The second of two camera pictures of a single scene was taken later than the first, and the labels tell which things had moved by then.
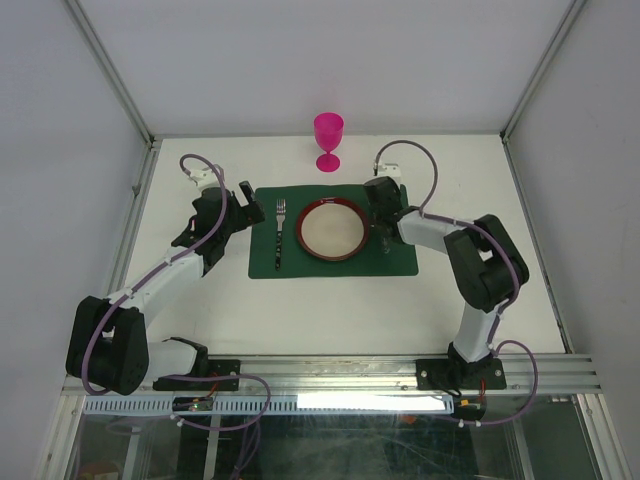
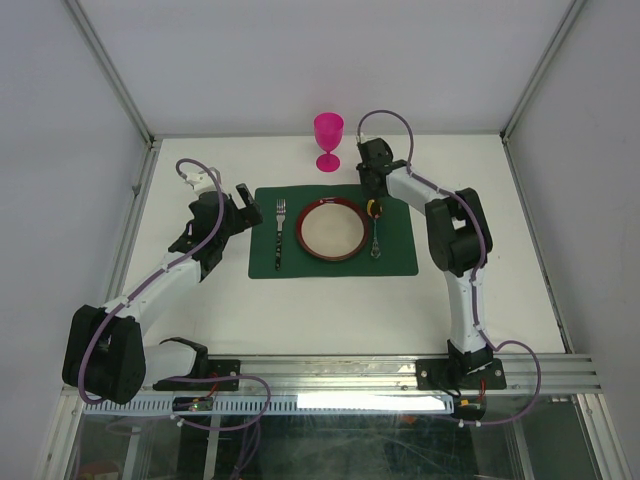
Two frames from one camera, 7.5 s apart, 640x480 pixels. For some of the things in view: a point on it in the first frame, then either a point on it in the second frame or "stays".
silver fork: x=281 y=207 stays
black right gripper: x=396 y=191 -> x=362 y=171
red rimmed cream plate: x=332 y=228 stays
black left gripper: x=251 y=214 stays
